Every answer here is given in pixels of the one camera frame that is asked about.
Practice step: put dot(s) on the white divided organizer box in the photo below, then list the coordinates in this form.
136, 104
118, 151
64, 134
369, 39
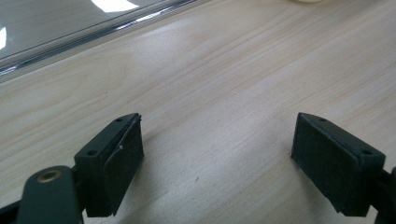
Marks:
306, 1

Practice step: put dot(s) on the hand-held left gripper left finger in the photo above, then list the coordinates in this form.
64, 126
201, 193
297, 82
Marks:
102, 168

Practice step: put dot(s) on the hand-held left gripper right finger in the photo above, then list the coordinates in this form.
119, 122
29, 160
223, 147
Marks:
333, 168

